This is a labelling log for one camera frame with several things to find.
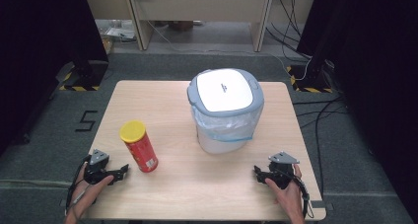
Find white trash bin grey lid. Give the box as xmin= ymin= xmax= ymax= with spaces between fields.
xmin=186 ymin=67 xmax=265 ymax=155

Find pile of plastic packaging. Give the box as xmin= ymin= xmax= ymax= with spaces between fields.
xmin=97 ymin=19 xmax=138 ymax=54

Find right hand-held gripper cable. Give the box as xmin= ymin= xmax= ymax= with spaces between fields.
xmin=291 ymin=171 xmax=315 ymax=220

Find person's right hand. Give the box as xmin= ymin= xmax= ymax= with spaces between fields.
xmin=264 ymin=164 xmax=306 ymax=217

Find black curtain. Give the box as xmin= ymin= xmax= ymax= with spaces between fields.
xmin=0 ymin=0 xmax=110 ymax=157
xmin=296 ymin=0 xmax=418 ymax=223

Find beige desk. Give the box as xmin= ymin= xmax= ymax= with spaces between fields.
xmin=81 ymin=0 xmax=320 ymax=53

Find black stand base striped tape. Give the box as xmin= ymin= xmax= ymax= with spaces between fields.
xmin=285 ymin=63 xmax=335 ymax=95
xmin=58 ymin=59 xmax=110 ymax=93

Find clear plastic bin liner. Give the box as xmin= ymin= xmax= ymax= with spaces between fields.
xmin=191 ymin=104 xmax=265 ymax=143

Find left hand-held gripper cable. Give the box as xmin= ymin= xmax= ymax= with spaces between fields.
xmin=64 ymin=154 xmax=93 ymax=216

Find black cables from socket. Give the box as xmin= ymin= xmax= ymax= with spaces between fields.
xmin=264 ymin=0 xmax=313 ymax=61

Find person's left hand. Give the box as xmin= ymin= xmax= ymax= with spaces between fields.
xmin=67 ymin=162 xmax=115 ymax=218

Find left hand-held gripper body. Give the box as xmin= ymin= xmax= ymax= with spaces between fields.
xmin=83 ymin=148 xmax=115 ymax=186

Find red can with yellow lid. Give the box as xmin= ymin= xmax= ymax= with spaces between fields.
xmin=118 ymin=119 xmax=160 ymax=174

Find black floor cables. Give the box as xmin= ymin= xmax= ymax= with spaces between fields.
xmin=291 ymin=95 xmax=350 ymax=199

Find hand-held gripper cable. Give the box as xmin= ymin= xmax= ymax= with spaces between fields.
xmin=64 ymin=154 xmax=93 ymax=216
xmin=291 ymin=171 xmax=315 ymax=220

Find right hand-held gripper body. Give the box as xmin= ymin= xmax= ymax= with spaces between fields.
xmin=266 ymin=151 xmax=301 ymax=190

